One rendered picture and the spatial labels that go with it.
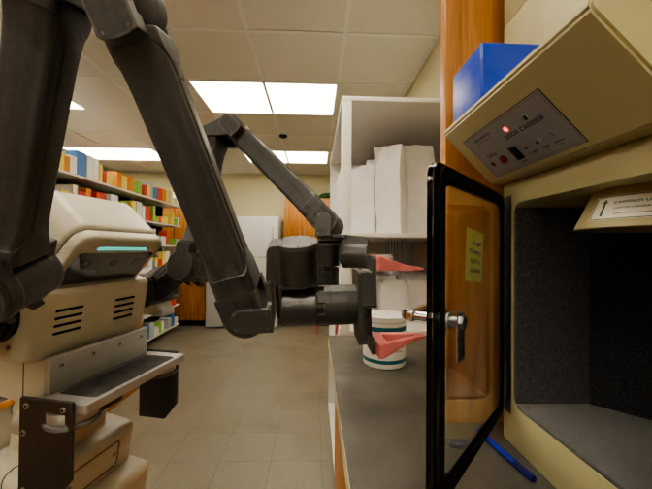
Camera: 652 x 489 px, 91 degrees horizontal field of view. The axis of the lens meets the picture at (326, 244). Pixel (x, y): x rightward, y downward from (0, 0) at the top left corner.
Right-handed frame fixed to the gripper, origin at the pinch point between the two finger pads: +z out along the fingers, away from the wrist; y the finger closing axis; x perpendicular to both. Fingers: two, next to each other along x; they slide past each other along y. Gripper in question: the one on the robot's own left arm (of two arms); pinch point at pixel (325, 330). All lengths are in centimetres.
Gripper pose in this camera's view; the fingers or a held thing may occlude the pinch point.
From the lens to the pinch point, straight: 75.1
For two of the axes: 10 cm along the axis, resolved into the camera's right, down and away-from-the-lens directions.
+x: -0.3, 0.1, 10.0
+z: -0.1, 10.0, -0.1
